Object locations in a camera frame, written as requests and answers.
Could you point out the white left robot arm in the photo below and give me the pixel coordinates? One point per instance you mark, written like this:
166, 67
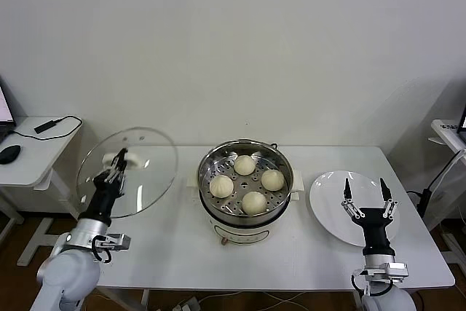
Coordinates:
65, 278

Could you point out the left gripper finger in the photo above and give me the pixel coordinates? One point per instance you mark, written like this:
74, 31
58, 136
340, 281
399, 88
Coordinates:
111, 169
122, 167

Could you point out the black computer mouse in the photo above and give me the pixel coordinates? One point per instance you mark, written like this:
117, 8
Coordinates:
9, 154

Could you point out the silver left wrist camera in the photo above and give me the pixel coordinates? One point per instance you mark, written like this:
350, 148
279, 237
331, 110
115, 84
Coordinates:
116, 242

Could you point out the white steamed baozi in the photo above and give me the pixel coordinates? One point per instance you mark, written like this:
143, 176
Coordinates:
273, 179
253, 202
244, 164
221, 185

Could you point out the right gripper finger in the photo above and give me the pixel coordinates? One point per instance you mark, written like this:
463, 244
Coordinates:
387, 200
349, 198

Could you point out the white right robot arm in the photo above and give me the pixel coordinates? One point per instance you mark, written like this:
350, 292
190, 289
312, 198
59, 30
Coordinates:
386, 300

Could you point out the white round plate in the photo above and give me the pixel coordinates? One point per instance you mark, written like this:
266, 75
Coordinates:
327, 198

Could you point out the black adapter box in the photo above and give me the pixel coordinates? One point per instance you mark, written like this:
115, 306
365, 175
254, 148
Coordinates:
45, 126

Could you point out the stainless steel steamer basket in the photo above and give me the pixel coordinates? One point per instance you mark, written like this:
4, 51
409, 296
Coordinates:
218, 212

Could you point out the white power strip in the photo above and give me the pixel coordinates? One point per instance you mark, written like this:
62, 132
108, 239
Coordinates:
187, 304

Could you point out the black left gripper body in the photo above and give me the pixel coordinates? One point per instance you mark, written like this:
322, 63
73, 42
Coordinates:
103, 198

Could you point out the white electric cooker pot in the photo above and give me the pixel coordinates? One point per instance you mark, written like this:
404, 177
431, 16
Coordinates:
240, 232

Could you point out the black laptop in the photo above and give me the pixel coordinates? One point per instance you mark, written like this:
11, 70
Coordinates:
4, 107
463, 121

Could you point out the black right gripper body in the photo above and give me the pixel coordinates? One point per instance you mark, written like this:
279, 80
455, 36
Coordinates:
375, 231

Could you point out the white side table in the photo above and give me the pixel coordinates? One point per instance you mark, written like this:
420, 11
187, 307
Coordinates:
442, 216
36, 165

